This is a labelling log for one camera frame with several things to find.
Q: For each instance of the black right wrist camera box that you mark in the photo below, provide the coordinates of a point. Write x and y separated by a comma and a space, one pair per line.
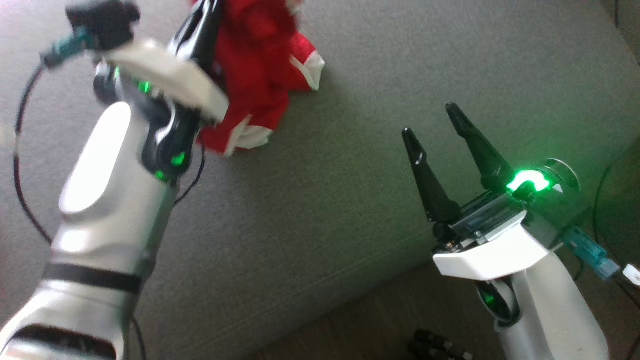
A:
560, 217

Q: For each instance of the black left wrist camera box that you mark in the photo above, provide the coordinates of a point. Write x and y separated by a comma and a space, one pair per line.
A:
105, 20

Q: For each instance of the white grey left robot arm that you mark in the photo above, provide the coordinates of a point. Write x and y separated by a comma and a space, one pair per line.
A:
100, 200

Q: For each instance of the camera teal connector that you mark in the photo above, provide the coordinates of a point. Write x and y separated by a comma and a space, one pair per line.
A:
590, 252
70, 47

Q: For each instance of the red white striped garment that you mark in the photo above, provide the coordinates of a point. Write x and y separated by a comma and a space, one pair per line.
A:
255, 75

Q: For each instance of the black robot base hardware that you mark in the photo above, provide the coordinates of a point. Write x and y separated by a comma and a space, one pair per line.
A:
437, 345

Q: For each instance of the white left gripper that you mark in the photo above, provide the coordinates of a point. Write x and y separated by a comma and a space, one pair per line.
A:
165, 75

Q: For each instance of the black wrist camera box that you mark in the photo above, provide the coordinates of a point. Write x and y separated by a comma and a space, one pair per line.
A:
105, 20
560, 217

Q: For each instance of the left camera teal connector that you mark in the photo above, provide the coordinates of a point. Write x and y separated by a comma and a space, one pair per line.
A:
70, 47

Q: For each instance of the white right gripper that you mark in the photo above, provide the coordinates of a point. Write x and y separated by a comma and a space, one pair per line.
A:
490, 255

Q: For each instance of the large grey sofa seat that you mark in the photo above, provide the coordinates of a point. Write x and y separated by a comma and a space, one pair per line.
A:
325, 200

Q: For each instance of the right camera teal connector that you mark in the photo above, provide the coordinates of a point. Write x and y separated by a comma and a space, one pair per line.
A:
590, 252

